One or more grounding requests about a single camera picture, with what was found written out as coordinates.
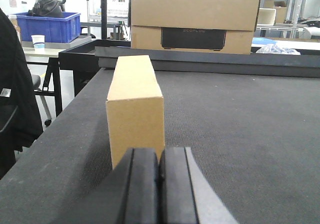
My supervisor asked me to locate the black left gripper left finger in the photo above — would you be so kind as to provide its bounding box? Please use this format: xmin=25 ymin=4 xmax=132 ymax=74
xmin=114 ymin=148 xmax=159 ymax=224

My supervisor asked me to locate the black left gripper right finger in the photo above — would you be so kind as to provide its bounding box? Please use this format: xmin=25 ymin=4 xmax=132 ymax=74
xmin=159 ymin=147 xmax=238 ymax=224

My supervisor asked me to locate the small brown cardboard package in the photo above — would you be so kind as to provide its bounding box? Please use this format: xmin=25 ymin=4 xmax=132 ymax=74
xmin=105 ymin=55 xmax=165 ymax=167

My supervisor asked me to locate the open cardboard box background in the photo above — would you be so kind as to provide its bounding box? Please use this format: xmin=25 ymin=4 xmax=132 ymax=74
xmin=263 ymin=0 xmax=288 ymax=23

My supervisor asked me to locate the black fabric chair back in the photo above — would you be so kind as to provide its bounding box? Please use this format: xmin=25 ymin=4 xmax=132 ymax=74
xmin=0 ymin=11 xmax=43 ymax=177

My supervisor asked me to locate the crumpled clear plastic bag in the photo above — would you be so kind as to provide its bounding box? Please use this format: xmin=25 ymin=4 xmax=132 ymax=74
xmin=256 ymin=44 xmax=301 ymax=55

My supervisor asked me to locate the black raised table ledge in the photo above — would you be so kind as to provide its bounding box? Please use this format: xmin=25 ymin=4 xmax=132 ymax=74
xmin=59 ymin=40 xmax=320 ymax=78

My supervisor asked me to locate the large brown Ecoflow carton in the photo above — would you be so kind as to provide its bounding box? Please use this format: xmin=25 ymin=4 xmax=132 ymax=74
xmin=129 ymin=0 xmax=261 ymax=54

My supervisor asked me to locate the white paper cup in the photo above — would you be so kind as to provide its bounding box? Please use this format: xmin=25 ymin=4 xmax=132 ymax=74
xmin=31 ymin=34 xmax=45 ymax=51

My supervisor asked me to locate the blue plastic bin on table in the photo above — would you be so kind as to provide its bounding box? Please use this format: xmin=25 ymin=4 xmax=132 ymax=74
xmin=13 ymin=12 xmax=81 ymax=43

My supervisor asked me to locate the black backpack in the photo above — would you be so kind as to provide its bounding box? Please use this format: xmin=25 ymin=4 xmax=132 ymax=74
xmin=27 ymin=0 xmax=66 ymax=18

